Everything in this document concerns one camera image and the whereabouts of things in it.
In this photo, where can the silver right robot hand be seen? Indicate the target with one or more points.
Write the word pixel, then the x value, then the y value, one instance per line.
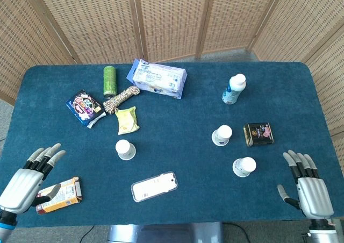
pixel 313 194

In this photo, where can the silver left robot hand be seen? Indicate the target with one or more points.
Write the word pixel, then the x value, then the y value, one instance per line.
pixel 25 184

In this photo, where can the floral print white paper cup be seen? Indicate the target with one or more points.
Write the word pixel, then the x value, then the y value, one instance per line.
pixel 223 133
pixel 246 165
pixel 123 147

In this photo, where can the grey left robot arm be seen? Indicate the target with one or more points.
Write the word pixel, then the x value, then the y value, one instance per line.
pixel 6 224

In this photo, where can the orange and brown carton box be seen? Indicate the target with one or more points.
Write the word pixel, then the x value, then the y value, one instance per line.
pixel 67 193

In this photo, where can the black and gold tin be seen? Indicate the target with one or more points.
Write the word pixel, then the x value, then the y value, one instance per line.
pixel 258 134

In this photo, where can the dark blue sanitary pad pack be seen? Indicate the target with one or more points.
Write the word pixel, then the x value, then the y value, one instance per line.
pixel 84 108

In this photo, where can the yellow-green snack packet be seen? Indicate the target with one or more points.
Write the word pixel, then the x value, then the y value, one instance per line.
pixel 127 120

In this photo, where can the clear plastic blister pack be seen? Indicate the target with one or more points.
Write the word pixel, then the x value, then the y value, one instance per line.
pixel 154 186

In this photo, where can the white milk drink bottle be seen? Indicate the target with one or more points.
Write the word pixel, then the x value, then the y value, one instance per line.
pixel 233 91

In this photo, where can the green drink can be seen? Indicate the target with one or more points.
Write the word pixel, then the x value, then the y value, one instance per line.
pixel 110 80

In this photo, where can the grey robot torso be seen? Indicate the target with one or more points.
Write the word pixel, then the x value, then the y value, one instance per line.
pixel 164 233

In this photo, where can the blue table cloth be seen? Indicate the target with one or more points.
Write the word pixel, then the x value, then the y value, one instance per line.
pixel 182 119

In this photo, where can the pale blue tissue pack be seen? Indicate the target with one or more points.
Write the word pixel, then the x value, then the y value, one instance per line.
pixel 158 77

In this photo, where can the woven bamboo folding screen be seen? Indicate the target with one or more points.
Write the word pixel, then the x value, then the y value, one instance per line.
pixel 172 17

